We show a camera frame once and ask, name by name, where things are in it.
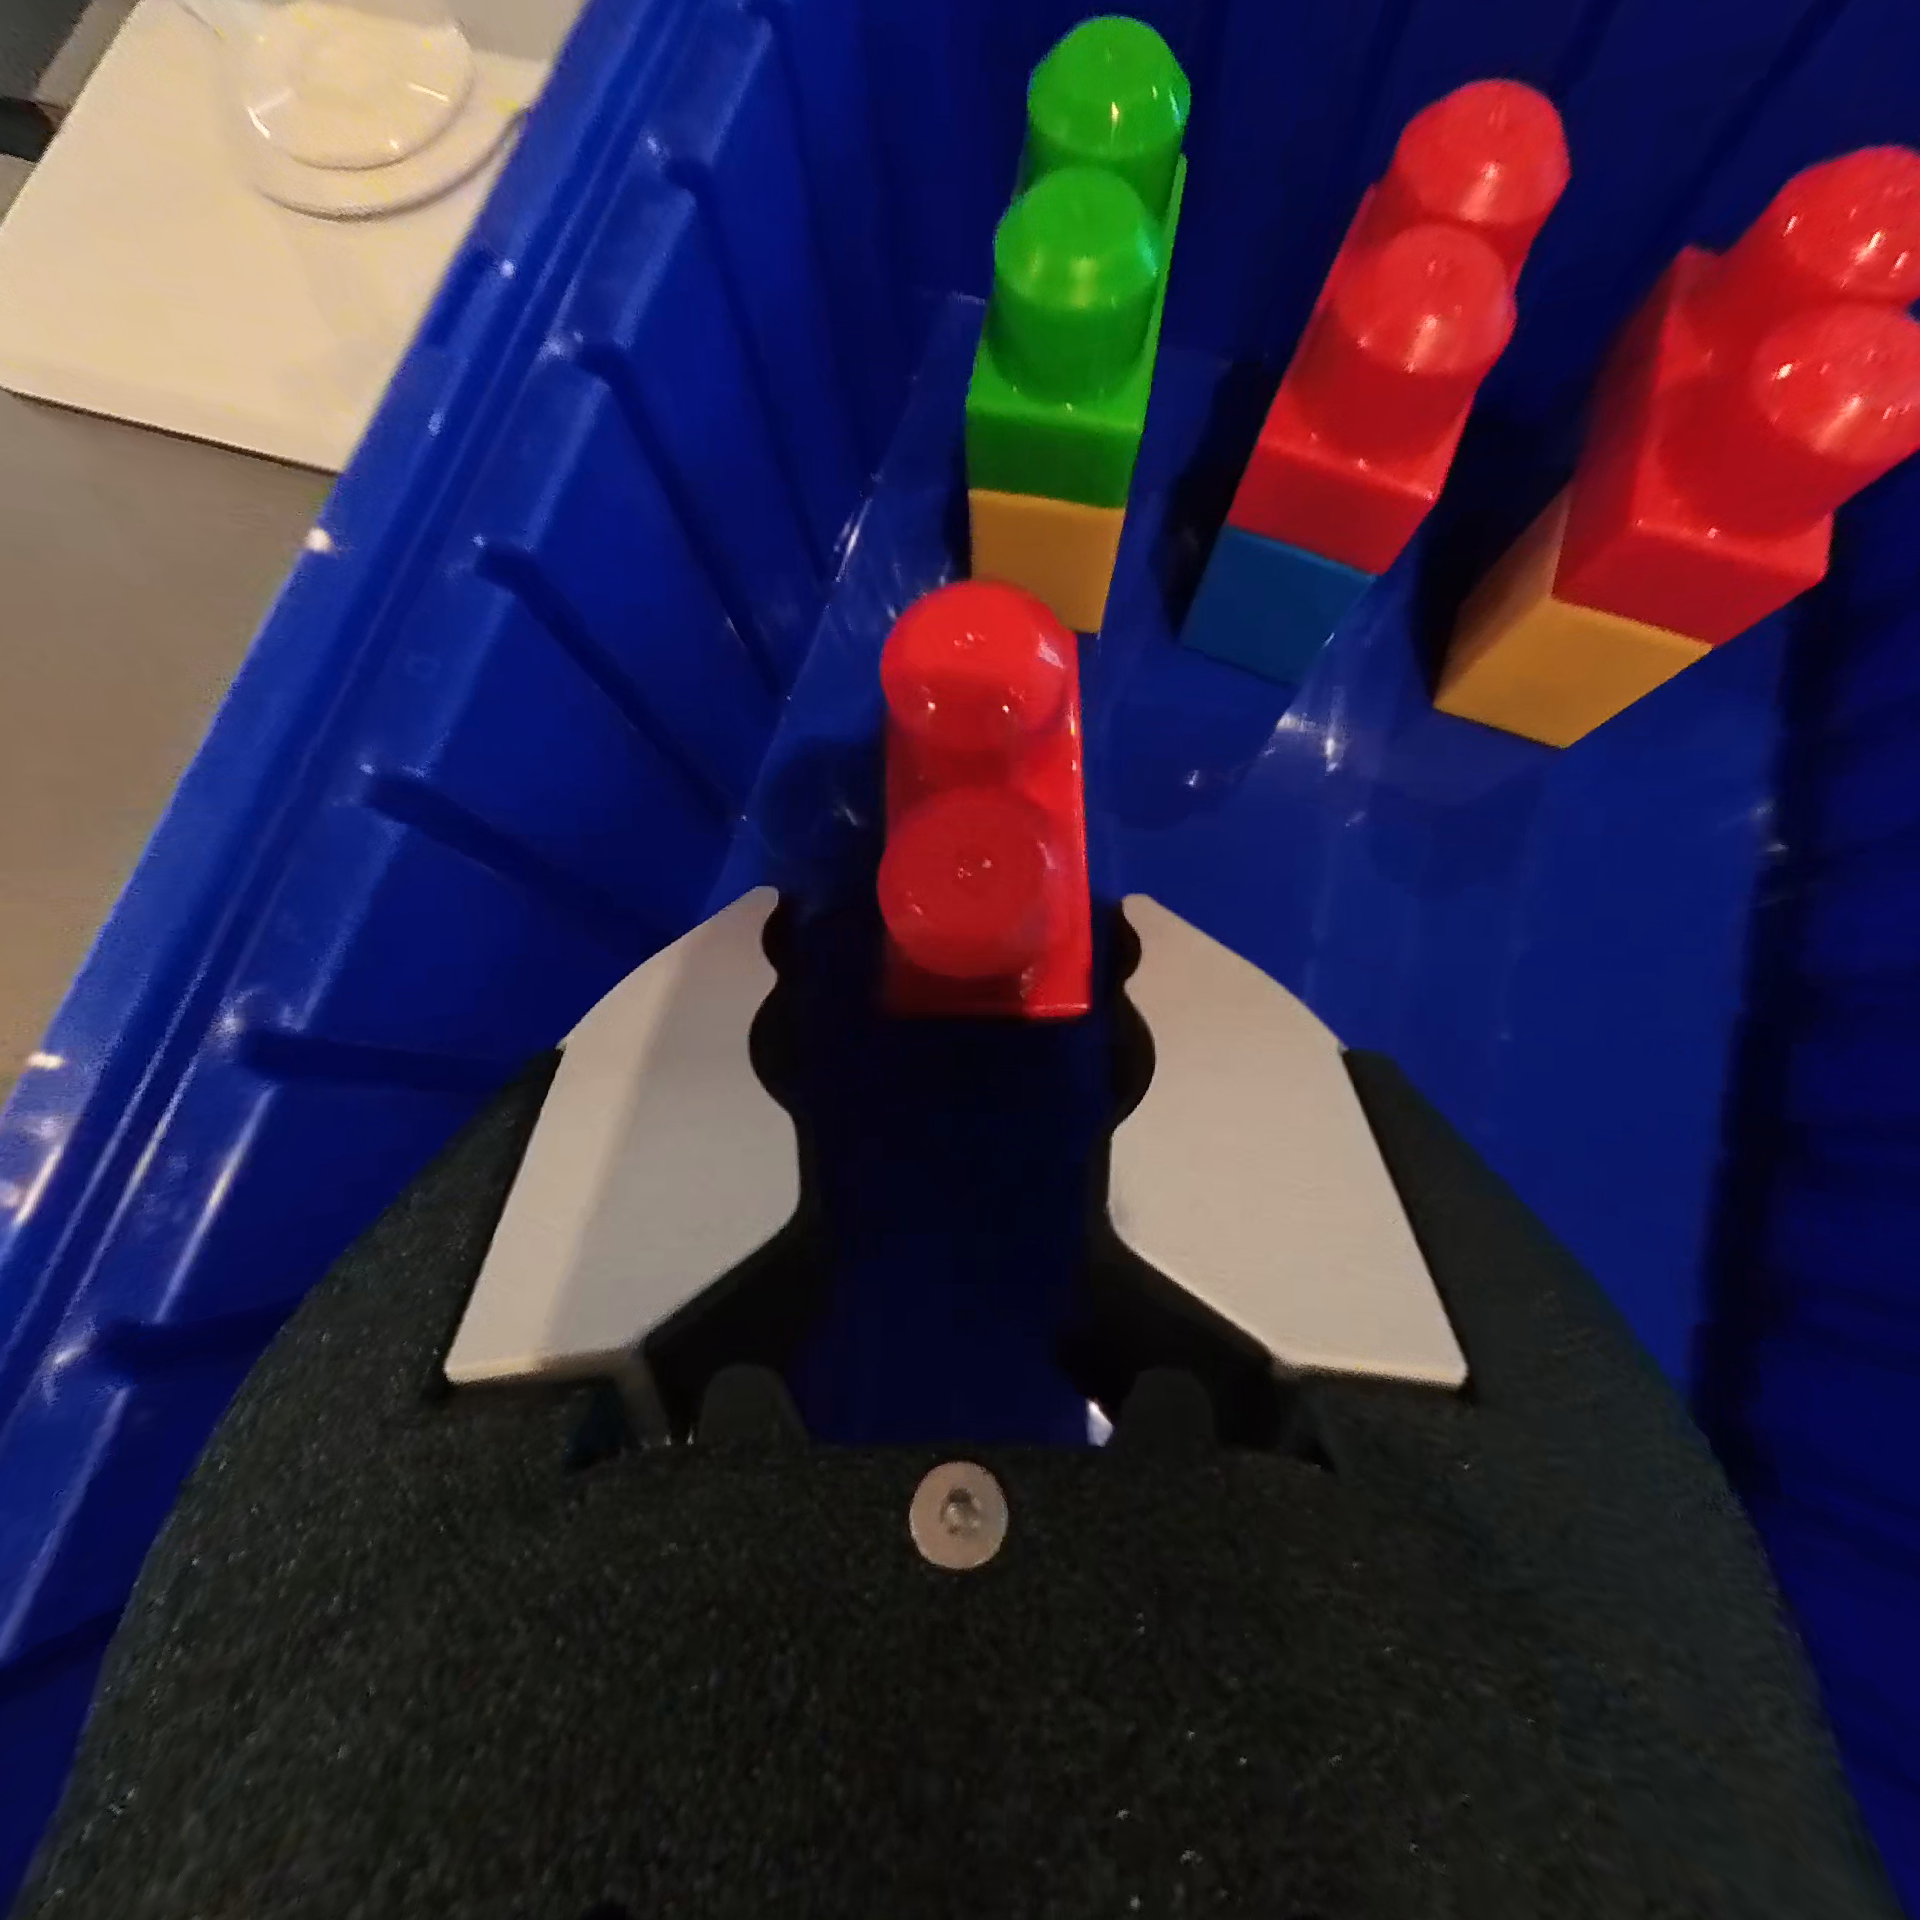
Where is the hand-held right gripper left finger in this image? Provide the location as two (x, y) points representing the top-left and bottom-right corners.
(445, 887), (803, 1386)

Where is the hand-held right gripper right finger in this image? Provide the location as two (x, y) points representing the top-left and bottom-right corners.
(1106, 896), (1471, 1387)

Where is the blue plastic bin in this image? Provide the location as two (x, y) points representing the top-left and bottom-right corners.
(0, 0), (1920, 1788)

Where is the blue one-stud block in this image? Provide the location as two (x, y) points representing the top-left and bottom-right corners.
(1178, 523), (1378, 690)

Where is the yellow one-stud block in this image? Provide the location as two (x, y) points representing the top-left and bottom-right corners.
(1433, 498), (1717, 749)
(968, 488), (1129, 635)

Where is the green two-stud block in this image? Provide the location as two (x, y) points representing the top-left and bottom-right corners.
(963, 18), (1195, 511)

